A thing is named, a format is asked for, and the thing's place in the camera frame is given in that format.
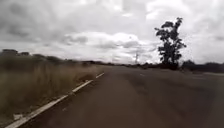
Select utility pole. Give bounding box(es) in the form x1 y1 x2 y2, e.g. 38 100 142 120
134 50 140 65

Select dark grey asphalt road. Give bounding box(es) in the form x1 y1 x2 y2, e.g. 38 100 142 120
18 65 224 128

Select tall dark tree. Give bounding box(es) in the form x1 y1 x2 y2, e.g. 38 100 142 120
154 17 188 71

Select white painted edge line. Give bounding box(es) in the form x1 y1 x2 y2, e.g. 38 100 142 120
4 71 106 128

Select dry tall grass verge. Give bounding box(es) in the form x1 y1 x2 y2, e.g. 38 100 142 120
0 54 104 128

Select dark distant tree line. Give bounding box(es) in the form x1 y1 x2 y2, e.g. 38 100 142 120
83 59 224 74

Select dark bushes beyond grass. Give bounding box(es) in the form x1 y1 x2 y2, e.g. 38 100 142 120
0 48 68 65

